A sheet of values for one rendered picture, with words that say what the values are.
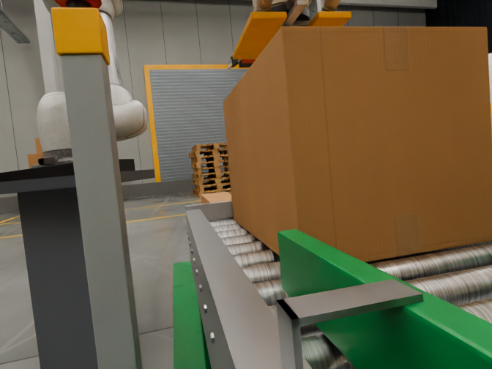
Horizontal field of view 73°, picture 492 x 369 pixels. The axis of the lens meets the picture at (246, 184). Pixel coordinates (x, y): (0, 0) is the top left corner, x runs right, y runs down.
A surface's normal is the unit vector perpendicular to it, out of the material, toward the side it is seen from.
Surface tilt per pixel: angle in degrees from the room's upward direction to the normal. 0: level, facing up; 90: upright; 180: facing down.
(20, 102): 90
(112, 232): 90
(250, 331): 0
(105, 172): 90
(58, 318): 90
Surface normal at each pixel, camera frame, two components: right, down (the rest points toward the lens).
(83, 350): -0.07, 0.07
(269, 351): -0.09, -0.99
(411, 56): 0.22, 0.04
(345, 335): -0.97, 0.10
